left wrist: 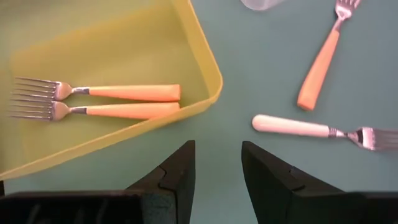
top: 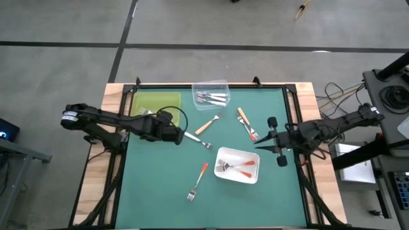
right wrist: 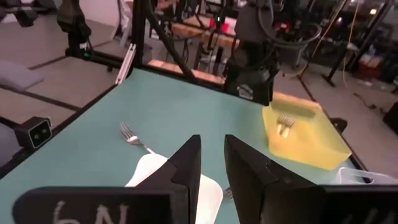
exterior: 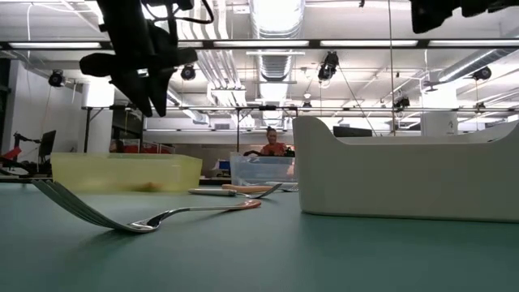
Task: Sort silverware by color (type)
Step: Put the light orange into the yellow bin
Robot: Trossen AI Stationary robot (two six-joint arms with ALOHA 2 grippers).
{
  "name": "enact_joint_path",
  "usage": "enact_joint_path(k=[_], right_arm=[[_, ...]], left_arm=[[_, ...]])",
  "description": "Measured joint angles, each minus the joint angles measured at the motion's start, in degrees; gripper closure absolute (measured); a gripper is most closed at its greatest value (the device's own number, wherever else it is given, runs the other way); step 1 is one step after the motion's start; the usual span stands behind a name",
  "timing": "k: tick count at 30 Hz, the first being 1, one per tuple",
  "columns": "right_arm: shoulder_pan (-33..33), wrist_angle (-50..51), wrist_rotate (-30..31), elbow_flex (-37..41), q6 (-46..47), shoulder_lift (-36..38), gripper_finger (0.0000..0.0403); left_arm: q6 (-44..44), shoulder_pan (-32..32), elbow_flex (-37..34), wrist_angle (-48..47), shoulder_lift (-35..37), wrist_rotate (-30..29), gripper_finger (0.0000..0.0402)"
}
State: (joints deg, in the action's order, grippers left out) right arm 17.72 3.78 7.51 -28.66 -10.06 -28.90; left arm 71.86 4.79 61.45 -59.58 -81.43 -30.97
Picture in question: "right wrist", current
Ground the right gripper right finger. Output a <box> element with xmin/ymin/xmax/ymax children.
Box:
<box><xmin>223</xmin><ymin>134</ymin><xmax>315</xmax><ymax>224</ymax></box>

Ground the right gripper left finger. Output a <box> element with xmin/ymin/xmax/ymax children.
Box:
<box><xmin>136</xmin><ymin>134</ymin><xmax>202</xmax><ymax>224</ymax></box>

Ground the white plastic bin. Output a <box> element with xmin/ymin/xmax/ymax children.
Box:
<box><xmin>125</xmin><ymin>152</ymin><xmax>224</xmax><ymax>224</ymax></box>

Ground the fork with wooden handle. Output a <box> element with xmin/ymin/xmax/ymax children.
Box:
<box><xmin>277</xmin><ymin>114</ymin><xmax>297</xmax><ymax>138</ymax></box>

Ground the translucent yellow plastic bin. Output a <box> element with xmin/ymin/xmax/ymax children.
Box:
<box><xmin>262</xmin><ymin>91</ymin><xmax>353</xmax><ymax>171</ymax></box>

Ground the clear plastic bin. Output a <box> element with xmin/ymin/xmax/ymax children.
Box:
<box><xmin>335</xmin><ymin>166</ymin><xmax>398</xmax><ymax>187</ymax></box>

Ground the white strip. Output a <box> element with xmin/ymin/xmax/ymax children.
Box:
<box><xmin>115</xmin><ymin>42</ymin><xmax>137</xmax><ymax>86</ymax></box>

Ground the black bucket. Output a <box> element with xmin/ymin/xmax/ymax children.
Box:
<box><xmin>273</xmin><ymin>23</ymin><xmax>323</xmax><ymax>68</ymax></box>

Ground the wooden background table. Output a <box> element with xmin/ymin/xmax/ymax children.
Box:
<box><xmin>149</xmin><ymin>14</ymin><xmax>240</xmax><ymax>50</ymax></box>

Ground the grey cushion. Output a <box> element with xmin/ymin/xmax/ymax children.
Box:
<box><xmin>0</xmin><ymin>60</ymin><xmax>45</xmax><ymax>91</ymax></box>

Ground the fork with red handle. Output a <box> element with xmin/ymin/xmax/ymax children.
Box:
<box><xmin>119</xmin><ymin>121</ymin><xmax>155</xmax><ymax>155</ymax></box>

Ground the black table-level camera box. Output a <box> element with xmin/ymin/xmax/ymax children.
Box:
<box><xmin>14</xmin><ymin>116</ymin><xmax>53</xmax><ymax>149</ymax></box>

